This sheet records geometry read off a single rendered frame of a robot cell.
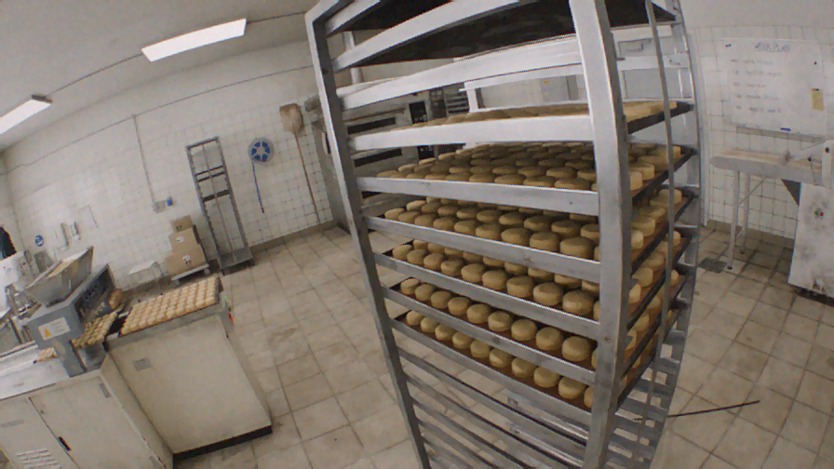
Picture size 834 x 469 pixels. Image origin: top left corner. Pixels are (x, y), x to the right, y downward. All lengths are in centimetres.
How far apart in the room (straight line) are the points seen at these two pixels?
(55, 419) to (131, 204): 438
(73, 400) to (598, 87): 233
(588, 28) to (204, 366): 208
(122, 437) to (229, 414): 67
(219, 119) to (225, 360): 443
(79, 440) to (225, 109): 490
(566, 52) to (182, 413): 229
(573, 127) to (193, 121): 581
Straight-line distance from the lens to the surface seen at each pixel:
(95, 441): 243
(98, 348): 220
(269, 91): 611
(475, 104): 114
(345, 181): 87
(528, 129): 51
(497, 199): 57
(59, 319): 204
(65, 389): 227
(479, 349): 83
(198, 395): 225
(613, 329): 50
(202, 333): 206
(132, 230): 633
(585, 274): 53
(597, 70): 42
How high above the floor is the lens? 155
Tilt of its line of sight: 18 degrees down
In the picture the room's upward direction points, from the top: 11 degrees counter-clockwise
